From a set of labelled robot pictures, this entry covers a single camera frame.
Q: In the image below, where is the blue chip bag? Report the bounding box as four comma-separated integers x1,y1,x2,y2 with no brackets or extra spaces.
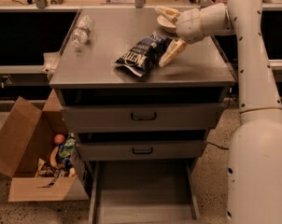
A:
115,33,172,77

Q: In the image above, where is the white power strip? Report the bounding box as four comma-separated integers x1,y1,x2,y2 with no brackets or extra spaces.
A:
269,59,282,68

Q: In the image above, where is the bottom grey open drawer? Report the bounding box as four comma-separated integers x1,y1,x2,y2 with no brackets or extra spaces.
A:
89,160,202,224

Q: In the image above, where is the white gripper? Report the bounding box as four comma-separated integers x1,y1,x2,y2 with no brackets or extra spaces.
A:
154,6,204,67

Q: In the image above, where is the green snack bag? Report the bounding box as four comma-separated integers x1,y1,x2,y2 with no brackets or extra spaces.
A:
58,135,76,159

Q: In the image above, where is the yellow banana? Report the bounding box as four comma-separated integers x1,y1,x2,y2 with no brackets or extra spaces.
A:
49,147,59,168

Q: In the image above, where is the white paper bowl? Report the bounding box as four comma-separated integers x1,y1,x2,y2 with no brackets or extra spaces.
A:
157,15,176,34

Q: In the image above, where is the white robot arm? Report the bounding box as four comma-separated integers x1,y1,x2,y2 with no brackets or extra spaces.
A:
155,0,282,224

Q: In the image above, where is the clear plastic water bottle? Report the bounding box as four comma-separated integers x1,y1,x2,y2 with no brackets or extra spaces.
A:
71,15,95,49

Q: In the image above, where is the black cable on floor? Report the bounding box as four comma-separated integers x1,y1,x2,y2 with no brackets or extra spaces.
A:
207,141,230,151

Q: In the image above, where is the red apple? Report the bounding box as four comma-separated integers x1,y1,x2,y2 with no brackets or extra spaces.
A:
54,134,65,145

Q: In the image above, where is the grey drawer cabinet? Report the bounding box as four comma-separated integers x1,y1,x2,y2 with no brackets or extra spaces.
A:
49,7,236,224

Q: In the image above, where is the middle grey drawer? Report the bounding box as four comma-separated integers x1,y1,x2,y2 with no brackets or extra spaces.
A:
77,140,206,161

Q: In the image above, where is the top grey drawer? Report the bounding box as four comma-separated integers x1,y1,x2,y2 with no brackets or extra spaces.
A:
61,103,224,133

